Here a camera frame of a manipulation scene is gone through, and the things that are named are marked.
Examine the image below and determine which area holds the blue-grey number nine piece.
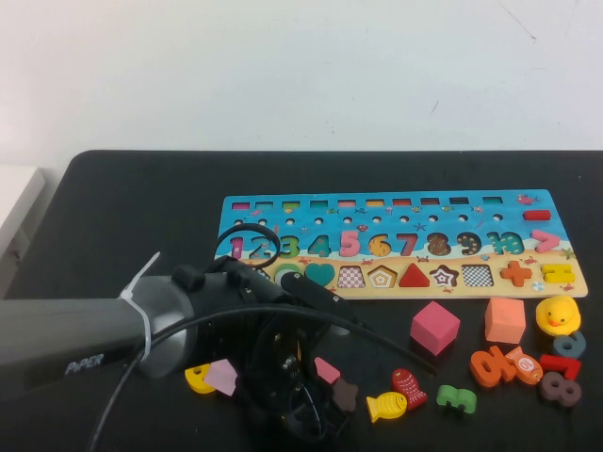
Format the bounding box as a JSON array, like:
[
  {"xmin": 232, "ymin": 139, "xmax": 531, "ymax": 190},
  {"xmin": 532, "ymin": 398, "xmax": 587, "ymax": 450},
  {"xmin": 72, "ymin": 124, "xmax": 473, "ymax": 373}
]
[{"xmin": 551, "ymin": 331, "xmax": 588, "ymax": 359}]

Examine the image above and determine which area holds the white side furniture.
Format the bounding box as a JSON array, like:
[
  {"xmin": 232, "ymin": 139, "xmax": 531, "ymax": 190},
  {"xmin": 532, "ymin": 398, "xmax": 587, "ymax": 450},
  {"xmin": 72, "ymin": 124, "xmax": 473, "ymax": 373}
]
[{"xmin": 0, "ymin": 164, "xmax": 48, "ymax": 300}]

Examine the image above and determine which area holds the magenta foam cube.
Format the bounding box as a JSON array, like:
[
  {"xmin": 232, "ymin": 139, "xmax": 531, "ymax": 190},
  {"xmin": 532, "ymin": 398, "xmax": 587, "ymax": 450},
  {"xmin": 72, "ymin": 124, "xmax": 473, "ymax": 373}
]
[{"xmin": 409, "ymin": 300, "xmax": 462, "ymax": 358}]

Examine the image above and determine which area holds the colourful wooden number puzzle board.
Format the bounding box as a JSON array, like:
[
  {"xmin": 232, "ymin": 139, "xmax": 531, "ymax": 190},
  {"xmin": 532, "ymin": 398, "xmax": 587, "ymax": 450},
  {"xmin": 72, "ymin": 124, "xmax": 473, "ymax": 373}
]
[{"xmin": 212, "ymin": 188, "xmax": 589, "ymax": 300}]

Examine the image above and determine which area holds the red number seven piece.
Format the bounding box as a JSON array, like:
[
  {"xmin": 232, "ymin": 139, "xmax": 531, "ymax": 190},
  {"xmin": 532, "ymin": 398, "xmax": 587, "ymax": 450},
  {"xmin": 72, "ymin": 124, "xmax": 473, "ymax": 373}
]
[{"xmin": 538, "ymin": 353, "xmax": 583, "ymax": 381}]

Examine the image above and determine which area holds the orange wooden fish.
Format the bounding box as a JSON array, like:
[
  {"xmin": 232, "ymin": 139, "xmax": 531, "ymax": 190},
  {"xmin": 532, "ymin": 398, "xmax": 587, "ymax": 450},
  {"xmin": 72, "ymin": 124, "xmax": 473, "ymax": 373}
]
[{"xmin": 506, "ymin": 347, "xmax": 545, "ymax": 386}]

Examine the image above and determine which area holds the salmon foam cube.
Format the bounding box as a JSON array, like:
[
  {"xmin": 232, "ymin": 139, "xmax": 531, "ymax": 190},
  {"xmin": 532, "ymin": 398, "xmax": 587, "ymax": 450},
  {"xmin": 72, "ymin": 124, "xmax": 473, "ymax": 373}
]
[{"xmin": 483, "ymin": 296, "xmax": 527, "ymax": 345}]

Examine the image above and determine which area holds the yellow equals sign piece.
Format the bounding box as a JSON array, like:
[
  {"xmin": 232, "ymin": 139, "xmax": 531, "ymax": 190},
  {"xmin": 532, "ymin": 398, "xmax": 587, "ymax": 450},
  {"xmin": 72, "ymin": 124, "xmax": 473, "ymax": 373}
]
[{"xmin": 540, "ymin": 263, "xmax": 575, "ymax": 283}]

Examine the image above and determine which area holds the pink trapezoid puzzle piece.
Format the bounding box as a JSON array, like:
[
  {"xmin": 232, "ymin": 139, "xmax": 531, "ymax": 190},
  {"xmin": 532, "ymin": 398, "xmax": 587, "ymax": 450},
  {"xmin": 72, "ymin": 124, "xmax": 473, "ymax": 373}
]
[{"xmin": 313, "ymin": 356, "xmax": 341, "ymax": 385}]

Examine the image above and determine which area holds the pink greater-than sign piece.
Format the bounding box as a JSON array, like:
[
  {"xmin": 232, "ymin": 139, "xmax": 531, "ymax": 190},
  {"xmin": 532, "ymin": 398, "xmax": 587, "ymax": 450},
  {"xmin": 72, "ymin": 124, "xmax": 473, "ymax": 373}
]
[{"xmin": 530, "ymin": 229, "xmax": 562, "ymax": 253}]

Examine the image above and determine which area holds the green number three piece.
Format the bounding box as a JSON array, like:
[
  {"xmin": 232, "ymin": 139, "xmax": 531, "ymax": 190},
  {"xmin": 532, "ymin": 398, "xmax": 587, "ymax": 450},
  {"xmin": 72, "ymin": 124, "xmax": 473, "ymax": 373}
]
[{"xmin": 435, "ymin": 384, "xmax": 478, "ymax": 415}]

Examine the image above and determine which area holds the orange plus sign piece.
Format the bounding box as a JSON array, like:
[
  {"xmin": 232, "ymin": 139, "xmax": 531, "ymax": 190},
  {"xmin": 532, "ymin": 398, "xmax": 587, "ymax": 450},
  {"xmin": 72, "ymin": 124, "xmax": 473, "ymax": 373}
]
[{"xmin": 499, "ymin": 260, "xmax": 538, "ymax": 287}]

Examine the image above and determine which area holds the black looped cable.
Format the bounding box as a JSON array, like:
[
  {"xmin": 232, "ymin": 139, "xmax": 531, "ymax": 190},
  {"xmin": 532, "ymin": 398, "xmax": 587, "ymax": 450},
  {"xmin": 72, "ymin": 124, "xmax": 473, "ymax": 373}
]
[{"xmin": 214, "ymin": 224, "xmax": 280, "ymax": 270}]

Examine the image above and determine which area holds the yellow number six piece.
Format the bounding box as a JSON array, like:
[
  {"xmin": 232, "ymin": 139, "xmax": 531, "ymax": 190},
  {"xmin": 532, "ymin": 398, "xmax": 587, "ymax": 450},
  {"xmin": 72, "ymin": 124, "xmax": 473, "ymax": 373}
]
[{"xmin": 184, "ymin": 364, "xmax": 211, "ymax": 395}]

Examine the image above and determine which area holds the red wooden fish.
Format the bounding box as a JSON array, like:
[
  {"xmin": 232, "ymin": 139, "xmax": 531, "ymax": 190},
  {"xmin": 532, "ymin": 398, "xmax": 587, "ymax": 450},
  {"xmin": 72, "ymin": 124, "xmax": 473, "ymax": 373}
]
[{"xmin": 391, "ymin": 367, "xmax": 429, "ymax": 411}]

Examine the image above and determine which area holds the pale pink puzzle piece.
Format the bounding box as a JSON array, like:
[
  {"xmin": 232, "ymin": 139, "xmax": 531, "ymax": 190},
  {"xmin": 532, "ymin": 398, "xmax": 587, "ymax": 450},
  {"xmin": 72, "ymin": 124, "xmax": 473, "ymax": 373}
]
[{"xmin": 203, "ymin": 358, "xmax": 240, "ymax": 396}]

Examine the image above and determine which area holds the brown star puzzle piece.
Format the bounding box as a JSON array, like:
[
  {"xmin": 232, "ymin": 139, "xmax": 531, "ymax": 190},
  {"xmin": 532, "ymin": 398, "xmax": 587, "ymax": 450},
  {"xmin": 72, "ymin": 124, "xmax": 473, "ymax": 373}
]
[{"xmin": 331, "ymin": 379, "xmax": 360, "ymax": 414}]

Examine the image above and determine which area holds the green round puzzle piece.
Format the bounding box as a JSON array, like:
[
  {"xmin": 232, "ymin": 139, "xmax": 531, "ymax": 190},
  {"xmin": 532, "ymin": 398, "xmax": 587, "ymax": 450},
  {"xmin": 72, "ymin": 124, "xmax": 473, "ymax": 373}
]
[{"xmin": 274, "ymin": 262, "xmax": 302, "ymax": 283}]

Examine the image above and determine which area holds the brown number eight piece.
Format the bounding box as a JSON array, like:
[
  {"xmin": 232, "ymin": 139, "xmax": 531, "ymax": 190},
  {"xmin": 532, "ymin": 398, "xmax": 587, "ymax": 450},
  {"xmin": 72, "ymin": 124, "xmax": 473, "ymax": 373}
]
[{"xmin": 539, "ymin": 370, "xmax": 582, "ymax": 408}]

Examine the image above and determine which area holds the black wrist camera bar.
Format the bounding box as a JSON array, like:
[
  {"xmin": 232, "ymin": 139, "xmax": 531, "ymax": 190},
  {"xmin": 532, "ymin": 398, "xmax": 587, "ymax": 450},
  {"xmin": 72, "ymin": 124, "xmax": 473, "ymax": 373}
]
[{"xmin": 281, "ymin": 274, "xmax": 341, "ymax": 308}]

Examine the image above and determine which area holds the yellow rubber duck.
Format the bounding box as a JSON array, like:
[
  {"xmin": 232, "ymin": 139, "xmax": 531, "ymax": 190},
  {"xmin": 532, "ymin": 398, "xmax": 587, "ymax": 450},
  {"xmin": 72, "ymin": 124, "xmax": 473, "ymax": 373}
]
[{"xmin": 535, "ymin": 295, "xmax": 582, "ymax": 336}]

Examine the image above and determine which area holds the long black cable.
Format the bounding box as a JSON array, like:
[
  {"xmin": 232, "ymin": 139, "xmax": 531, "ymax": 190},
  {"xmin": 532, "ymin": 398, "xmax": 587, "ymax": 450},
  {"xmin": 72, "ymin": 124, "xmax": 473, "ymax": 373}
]
[{"xmin": 88, "ymin": 303, "xmax": 438, "ymax": 452}]

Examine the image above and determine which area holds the pink number five piece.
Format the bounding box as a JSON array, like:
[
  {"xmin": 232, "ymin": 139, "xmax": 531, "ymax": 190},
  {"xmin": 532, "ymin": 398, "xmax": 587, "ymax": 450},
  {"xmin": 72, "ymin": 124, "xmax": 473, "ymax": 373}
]
[{"xmin": 339, "ymin": 229, "xmax": 362, "ymax": 258}]

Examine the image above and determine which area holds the red triangle puzzle piece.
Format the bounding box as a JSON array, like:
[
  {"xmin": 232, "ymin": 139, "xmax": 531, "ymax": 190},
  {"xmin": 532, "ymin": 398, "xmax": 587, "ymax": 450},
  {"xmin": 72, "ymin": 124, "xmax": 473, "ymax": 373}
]
[{"xmin": 399, "ymin": 262, "xmax": 432, "ymax": 288}]

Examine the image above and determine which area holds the white zip tie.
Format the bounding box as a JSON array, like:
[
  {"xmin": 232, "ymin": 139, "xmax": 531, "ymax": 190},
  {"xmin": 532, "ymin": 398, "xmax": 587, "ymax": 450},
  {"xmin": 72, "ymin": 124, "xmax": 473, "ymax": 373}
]
[{"xmin": 119, "ymin": 251, "xmax": 162, "ymax": 360}]

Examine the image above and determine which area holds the teal heart puzzle piece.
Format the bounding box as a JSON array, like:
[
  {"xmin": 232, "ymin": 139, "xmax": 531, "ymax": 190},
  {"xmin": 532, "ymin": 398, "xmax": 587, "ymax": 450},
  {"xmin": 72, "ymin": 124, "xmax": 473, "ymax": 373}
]
[{"xmin": 304, "ymin": 262, "xmax": 336, "ymax": 287}]

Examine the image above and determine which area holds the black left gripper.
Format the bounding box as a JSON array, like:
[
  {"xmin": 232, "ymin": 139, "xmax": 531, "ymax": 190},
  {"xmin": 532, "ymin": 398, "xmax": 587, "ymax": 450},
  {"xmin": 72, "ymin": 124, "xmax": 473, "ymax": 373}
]
[{"xmin": 171, "ymin": 257, "xmax": 352, "ymax": 440}]

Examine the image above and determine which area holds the yellow wooden fish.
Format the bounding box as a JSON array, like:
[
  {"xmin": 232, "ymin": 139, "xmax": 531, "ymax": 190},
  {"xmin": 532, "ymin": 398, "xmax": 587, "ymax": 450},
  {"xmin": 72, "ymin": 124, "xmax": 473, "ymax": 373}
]
[{"xmin": 366, "ymin": 391, "xmax": 409, "ymax": 424}]

